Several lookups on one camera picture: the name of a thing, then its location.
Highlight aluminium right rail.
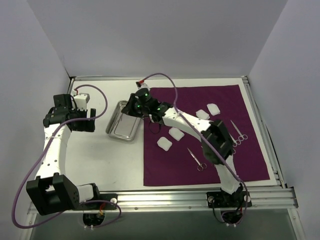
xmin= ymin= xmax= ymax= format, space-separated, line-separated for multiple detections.
xmin=241 ymin=75 xmax=287 ymax=188

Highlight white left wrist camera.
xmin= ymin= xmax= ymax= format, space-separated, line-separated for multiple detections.
xmin=71 ymin=91 xmax=90 ymax=111

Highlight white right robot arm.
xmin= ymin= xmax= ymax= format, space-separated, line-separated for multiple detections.
xmin=121 ymin=88 xmax=246 ymax=207

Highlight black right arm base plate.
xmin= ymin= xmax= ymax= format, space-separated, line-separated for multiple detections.
xmin=206 ymin=190 xmax=246 ymax=208

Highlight steel instrument tray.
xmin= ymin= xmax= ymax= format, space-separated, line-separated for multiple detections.
xmin=105 ymin=100 xmax=141 ymax=142

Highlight aluminium rail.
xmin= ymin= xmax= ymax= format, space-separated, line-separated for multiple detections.
xmin=27 ymin=187 xmax=299 ymax=214
xmin=241 ymin=75 xmax=287 ymax=188

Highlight steel scissors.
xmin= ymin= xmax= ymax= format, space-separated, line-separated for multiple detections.
xmin=230 ymin=120 xmax=248 ymax=142
xmin=231 ymin=136 xmax=242 ymax=148
xmin=187 ymin=148 xmax=207 ymax=172

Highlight aluminium front rail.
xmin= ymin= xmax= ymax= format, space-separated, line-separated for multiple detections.
xmin=27 ymin=187 xmax=299 ymax=214

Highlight purple surgical cloth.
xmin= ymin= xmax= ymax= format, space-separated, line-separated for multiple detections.
xmin=143 ymin=85 xmax=275 ymax=187

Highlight white gauze pad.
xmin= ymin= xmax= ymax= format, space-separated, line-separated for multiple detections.
xmin=157 ymin=136 xmax=172 ymax=152
xmin=168 ymin=127 xmax=185 ymax=141
xmin=196 ymin=109 xmax=210 ymax=120
xmin=206 ymin=103 xmax=221 ymax=116

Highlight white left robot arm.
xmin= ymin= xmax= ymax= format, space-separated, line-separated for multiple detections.
xmin=26 ymin=93 xmax=101 ymax=216

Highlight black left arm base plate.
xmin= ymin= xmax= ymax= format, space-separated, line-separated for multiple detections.
xmin=75 ymin=193 xmax=118 ymax=211

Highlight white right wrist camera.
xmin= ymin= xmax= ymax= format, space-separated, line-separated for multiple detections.
xmin=135 ymin=80 xmax=150 ymax=92

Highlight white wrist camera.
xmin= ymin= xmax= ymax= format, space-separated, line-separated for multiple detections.
xmin=71 ymin=91 xmax=90 ymax=111
xmin=135 ymin=80 xmax=150 ymax=92

